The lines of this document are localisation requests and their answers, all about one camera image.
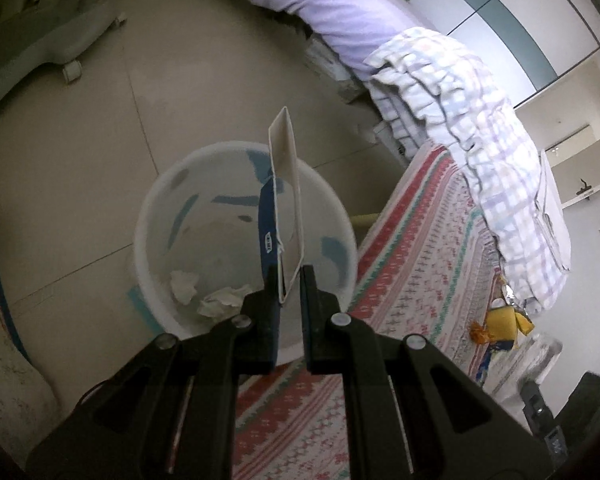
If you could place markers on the green bed leg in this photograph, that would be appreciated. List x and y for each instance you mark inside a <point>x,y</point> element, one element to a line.
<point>364,227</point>

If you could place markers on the plaid pastel blanket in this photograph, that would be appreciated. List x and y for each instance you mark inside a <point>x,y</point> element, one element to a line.
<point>480,125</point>

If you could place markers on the white plastic bin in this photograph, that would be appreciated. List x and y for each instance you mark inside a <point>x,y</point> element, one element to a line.
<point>155,240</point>

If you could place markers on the white and teal wardrobe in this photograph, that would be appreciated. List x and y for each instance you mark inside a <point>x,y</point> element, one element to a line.
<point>530,20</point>

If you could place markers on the clear plastic bag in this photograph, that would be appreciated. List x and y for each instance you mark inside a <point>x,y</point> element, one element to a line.
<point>535,357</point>

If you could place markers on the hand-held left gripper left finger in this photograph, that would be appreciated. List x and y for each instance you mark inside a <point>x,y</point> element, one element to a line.
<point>260,321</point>

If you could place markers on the white and blue carton box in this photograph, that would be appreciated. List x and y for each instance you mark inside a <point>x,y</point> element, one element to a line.
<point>287,185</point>

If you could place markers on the patterned red green bed sheet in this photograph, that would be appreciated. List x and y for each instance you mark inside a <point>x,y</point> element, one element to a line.
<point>420,260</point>

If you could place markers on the white patterned cloth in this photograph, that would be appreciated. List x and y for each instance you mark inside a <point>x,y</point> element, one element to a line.
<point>5,385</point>

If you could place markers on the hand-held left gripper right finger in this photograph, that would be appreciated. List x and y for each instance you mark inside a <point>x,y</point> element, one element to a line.
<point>308,321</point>

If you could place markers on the grey wheeled chair base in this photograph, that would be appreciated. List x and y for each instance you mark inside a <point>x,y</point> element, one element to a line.
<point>40,45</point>

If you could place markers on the crumpled white tissue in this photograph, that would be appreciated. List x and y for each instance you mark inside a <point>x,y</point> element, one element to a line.
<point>182,286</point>
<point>222,303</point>

